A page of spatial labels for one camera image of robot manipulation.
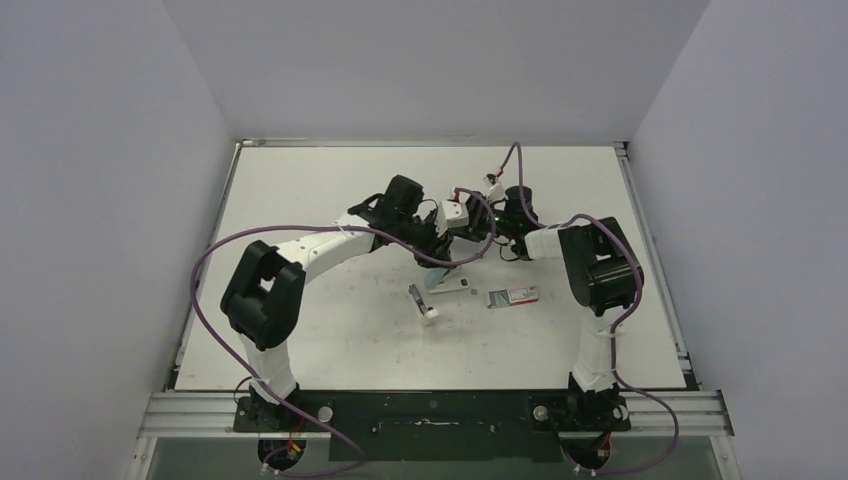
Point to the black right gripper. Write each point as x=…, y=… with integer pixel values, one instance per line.
x=478, y=228

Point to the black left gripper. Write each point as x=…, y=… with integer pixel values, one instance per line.
x=436, y=246

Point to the light blue stapler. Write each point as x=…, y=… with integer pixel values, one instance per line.
x=445, y=280

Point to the red white staple box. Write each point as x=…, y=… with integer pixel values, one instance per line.
x=504, y=298

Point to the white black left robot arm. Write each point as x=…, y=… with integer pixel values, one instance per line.
x=263, y=299

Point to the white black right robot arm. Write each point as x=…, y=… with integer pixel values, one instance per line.
x=602, y=270

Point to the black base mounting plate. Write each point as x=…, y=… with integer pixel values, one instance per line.
x=444, y=425

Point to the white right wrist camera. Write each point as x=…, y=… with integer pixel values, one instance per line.
x=494, y=189

